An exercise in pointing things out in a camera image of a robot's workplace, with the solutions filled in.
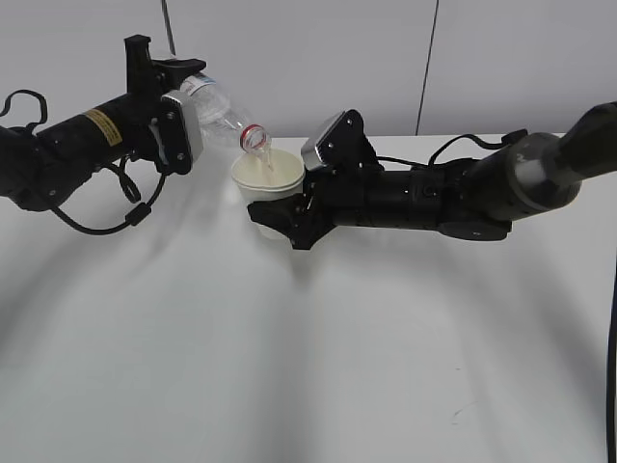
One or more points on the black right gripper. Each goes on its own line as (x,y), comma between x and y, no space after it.
(330,199)

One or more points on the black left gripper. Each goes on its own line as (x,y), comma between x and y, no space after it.
(143,96)

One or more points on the white paper cup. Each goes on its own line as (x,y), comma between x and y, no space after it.
(258,181)

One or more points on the clear red-label water bottle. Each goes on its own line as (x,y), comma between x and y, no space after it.
(224,124)

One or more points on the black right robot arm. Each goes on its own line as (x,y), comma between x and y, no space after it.
(522,175)

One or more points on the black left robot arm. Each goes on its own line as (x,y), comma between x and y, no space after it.
(41,168)

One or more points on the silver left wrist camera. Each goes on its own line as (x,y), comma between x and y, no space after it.
(176,129)

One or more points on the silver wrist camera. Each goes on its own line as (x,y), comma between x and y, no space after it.
(176,129)
(339,141)

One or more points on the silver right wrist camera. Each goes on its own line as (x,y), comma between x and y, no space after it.
(339,141)

